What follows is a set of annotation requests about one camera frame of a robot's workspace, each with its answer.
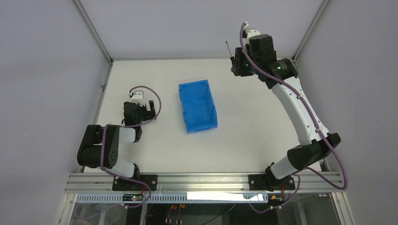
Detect black yellow screwdriver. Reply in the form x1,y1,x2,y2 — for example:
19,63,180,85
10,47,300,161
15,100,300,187
225,41,234,63

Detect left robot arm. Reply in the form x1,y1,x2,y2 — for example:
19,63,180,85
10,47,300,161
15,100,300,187
77,100,156,180

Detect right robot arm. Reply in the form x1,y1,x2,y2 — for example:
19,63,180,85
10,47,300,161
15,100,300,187
231,30,341,191

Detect blue plastic bin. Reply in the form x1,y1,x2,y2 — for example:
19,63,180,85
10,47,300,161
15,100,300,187
178,80,218,133

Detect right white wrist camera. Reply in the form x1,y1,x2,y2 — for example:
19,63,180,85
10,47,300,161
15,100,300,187
242,26,261,39

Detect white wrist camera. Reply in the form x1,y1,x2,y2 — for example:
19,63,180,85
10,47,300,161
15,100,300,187
129,90,145,107
242,26,261,39

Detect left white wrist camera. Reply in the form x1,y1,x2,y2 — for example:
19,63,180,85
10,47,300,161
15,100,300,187
129,90,145,107

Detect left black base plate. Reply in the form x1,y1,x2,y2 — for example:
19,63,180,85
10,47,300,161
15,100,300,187
112,174,158,191

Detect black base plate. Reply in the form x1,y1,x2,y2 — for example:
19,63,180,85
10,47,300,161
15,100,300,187
248,174,296,192
112,174,158,191

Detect right aluminium frame post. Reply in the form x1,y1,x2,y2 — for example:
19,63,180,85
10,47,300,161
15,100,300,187
291,0,330,62

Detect aluminium frame post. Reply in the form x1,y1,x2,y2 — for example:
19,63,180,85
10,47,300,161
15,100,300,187
291,0,330,62
71,0,113,64

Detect aluminium front rail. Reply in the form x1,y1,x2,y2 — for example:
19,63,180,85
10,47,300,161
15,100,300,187
65,172,338,194

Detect grey slotted cable duct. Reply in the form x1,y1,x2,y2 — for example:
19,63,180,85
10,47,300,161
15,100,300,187
76,192,268,204

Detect left aluminium frame post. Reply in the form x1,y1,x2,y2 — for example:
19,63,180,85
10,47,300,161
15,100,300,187
71,0,113,64

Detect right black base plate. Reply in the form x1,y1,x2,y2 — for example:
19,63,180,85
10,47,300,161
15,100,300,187
248,174,296,192

